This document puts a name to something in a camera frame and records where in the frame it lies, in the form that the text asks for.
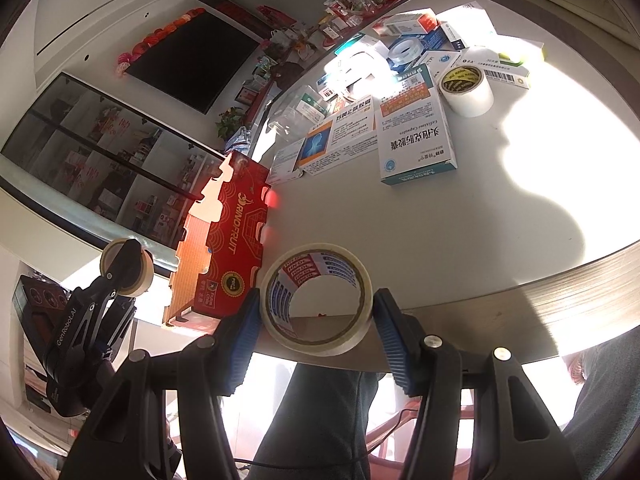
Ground dark brown bag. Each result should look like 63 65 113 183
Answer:
271 59 302 87

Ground white grey-blue medicine box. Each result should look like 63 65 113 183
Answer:
266 139 307 184

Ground white plastic bags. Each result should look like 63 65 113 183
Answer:
269 27 313 61

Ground blue medicine box rubber band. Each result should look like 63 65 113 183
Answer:
385 21 468 75

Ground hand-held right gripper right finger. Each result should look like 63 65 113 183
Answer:
372 287 576 480

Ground white blue barcode box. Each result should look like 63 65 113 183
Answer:
315 74 353 102

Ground small white green packet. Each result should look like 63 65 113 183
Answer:
294 89 327 117

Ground white tape roll yellow-black core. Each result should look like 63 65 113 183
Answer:
439 65 496 118

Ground white glossy packet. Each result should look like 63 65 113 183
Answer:
340 42 397 102

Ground red-brown wooden chair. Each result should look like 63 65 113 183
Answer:
365 400 473 480

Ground blue white cloth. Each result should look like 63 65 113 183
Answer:
224 126 254 157

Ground black television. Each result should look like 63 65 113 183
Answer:
124 10 262 117

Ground white tape roll red-blue core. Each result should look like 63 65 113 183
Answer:
259 242 373 358

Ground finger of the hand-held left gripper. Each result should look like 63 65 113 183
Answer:
89 238 146 312
106 291 138 342

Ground clear tape roll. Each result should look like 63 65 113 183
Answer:
387 35 430 73

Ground person's trousers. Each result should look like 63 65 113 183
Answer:
250 332 640 480

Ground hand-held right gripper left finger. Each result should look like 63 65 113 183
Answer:
65 287 263 480

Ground white orange medicine box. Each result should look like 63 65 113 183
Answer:
295 95 379 177

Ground clear plastic box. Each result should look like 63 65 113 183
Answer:
267 102 328 138

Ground glass door cabinet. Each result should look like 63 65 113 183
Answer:
0 72 232 263

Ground dark red wall banner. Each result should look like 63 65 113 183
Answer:
194 0 301 43

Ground beige tape roll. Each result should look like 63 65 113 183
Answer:
99 238 153 296

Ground potted plant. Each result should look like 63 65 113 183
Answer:
215 106 247 141

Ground red cardboard box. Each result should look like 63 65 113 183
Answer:
161 151 272 328

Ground white yellow-green medicine box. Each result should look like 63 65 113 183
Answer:
465 46 532 91

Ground red garland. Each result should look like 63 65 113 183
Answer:
115 6 208 79

